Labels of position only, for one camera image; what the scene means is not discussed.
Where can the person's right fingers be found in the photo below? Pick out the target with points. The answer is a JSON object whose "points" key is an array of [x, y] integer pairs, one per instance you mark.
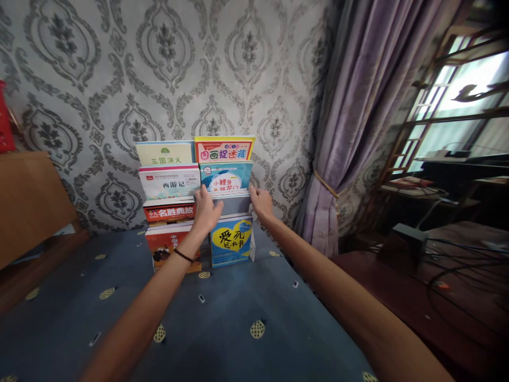
{"points": [[253, 193]]}

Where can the blue patterned cloth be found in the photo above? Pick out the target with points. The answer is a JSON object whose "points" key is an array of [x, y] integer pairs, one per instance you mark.
{"points": [[222, 318]]}

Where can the grey cover book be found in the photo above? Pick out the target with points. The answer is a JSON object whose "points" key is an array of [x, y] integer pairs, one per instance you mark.
{"points": [[234, 203]]}

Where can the person's left thumb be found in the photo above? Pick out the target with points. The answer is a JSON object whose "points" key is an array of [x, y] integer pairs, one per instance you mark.
{"points": [[219, 210]]}

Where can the gold curtain tieback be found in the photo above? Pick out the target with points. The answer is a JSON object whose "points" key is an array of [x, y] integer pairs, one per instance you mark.
{"points": [[325, 184]]}

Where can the person's right hand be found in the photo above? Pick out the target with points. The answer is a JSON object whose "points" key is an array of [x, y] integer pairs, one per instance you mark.
{"points": [[263, 205]]}

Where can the window with wooden lattice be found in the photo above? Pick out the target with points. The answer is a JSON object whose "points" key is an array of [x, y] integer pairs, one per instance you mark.
{"points": [[461, 107]]}

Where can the black box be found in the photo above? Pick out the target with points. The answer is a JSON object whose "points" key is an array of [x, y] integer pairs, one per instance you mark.
{"points": [[407, 246]]}

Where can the black keyboard instrument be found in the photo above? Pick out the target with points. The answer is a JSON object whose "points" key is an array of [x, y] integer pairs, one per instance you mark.
{"points": [[461, 164]]}

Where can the small cluttered side table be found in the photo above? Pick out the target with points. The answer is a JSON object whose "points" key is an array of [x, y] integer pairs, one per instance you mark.
{"points": [[413, 187]]}

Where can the yellow and red cover book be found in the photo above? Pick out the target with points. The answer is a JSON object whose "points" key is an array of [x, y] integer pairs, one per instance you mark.
{"points": [[224, 150]]}

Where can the white and pink cover book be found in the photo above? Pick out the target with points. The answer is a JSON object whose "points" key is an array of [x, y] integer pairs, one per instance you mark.
{"points": [[169, 183]]}

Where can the pale green cover book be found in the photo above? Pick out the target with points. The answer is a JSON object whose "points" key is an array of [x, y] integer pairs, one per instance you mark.
{"points": [[165, 154]]}

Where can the blue book with yellow heart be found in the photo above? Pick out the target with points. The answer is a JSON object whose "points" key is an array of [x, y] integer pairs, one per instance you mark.
{"points": [[232, 240]]}

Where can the light wooden cabinet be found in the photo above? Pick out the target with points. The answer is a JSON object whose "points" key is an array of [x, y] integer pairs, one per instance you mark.
{"points": [[32, 203]]}

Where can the purple curtain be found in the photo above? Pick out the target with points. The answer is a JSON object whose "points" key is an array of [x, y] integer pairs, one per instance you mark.
{"points": [[358, 119]]}

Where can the red plastic basket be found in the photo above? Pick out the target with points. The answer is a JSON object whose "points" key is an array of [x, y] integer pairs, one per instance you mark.
{"points": [[4, 123]]}

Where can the teal fish cover book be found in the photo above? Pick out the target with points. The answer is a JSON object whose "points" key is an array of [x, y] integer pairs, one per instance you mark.
{"points": [[226, 177]]}

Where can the person's left hand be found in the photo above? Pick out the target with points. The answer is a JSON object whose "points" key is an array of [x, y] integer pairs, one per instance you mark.
{"points": [[206, 213]]}

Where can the person's left fingers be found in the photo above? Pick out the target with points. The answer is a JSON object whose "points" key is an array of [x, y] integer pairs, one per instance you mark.
{"points": [[202, 193]]}

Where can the orange illustrated cover book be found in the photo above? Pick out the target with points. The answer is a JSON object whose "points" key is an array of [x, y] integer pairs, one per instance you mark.
{"points": [[165, 248]]}

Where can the dark wooden desk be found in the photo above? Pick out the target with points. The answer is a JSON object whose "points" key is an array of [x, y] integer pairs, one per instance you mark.
{"points": [[457, 330]]}

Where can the white book display rack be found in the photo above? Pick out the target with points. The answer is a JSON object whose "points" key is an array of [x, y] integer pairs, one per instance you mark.
{"points": [[253, 250]]}

